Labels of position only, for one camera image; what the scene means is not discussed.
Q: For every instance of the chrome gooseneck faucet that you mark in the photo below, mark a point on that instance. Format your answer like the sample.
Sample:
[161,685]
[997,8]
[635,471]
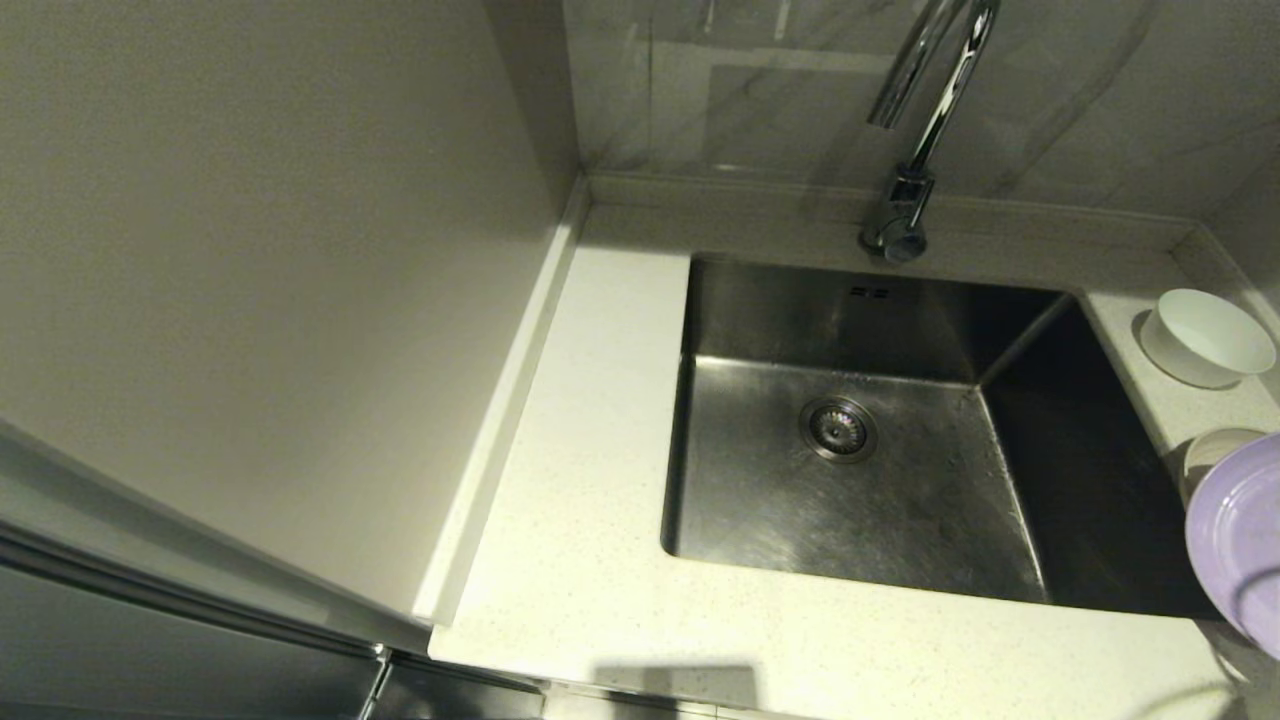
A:
[897,205]

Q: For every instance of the white bowl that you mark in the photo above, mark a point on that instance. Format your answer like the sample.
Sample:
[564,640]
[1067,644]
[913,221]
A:
[1205,335]

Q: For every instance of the beige round plate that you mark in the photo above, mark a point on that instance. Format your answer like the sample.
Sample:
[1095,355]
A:
[1210,450]

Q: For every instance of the purple round plate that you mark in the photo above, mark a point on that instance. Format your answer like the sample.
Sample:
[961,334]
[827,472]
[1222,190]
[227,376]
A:
[1245,530]

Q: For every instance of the metal sink drain strainer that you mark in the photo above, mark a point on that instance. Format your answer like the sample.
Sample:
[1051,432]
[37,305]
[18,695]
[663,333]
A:
[838,428]

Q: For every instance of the stainless steel sink basin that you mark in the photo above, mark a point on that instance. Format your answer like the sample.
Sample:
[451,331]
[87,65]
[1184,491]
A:
[900,520]

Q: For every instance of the tall beige cabinet side panel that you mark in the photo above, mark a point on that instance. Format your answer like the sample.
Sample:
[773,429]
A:
[250,250]

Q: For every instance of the grey glossy cabinet door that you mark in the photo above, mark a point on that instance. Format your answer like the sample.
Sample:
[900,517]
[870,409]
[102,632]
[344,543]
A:
[150,650]

